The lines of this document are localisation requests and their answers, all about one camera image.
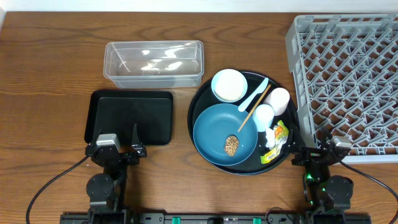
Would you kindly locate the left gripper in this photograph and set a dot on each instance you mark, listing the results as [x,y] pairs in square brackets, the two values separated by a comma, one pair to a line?
[121,155]

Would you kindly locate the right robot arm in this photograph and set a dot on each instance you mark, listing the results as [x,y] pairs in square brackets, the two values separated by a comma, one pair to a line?
[329,195]

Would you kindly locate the light blue bowl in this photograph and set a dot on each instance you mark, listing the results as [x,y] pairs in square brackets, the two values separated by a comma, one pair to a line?
[229,85]

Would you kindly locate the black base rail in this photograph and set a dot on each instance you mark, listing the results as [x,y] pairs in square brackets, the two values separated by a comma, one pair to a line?
[160,218]

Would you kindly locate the grey dishwasher rack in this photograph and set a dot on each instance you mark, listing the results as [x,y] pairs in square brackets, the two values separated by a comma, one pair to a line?
[345,74]

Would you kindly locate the clear plastic bin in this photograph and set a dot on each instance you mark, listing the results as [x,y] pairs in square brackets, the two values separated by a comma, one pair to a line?
[154,64]

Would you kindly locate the black rectangular tray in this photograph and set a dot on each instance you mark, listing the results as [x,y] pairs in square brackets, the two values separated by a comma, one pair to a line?
[119,111]

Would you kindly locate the light blue cup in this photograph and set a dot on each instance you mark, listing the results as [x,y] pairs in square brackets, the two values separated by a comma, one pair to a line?
[263,117]

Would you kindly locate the yellow snack wrapper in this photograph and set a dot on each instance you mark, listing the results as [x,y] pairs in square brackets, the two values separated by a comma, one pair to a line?
[281,136]

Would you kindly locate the light blue plastic knife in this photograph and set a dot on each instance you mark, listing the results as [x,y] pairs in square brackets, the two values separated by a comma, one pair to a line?
[260,89]

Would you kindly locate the wooden chopstick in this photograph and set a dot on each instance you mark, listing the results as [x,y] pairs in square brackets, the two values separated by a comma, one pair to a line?
[255,106]

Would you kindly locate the brown mushroom food scrap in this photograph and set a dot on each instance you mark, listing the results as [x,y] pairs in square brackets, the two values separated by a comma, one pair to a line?
[231,145]

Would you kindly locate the blue plate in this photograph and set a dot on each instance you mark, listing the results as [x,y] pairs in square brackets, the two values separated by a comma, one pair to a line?
[215,125]

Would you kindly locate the white tissue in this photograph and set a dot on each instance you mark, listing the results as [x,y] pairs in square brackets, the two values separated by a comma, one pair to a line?
[270,137]

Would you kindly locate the black round tray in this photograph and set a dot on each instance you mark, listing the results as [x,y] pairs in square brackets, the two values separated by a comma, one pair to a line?
[203,99]

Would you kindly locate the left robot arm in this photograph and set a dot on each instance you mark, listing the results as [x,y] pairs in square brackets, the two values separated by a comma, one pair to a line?
[106,189]

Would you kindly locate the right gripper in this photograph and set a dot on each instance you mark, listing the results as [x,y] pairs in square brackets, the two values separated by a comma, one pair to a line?
[314,157]

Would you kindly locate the pink cup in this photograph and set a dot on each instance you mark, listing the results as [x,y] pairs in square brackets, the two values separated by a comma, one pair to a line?
[278,99]

